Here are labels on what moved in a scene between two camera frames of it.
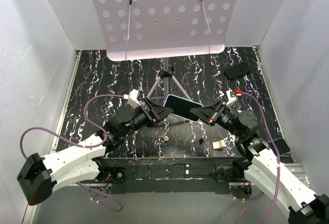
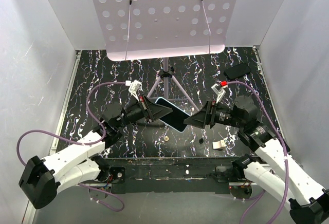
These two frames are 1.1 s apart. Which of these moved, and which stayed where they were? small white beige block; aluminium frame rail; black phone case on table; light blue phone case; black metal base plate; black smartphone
Moved: light blue phone case; black smartphone
Stayed: black phone case on table; black metal base plate; small white beige block; aluminium frame rail
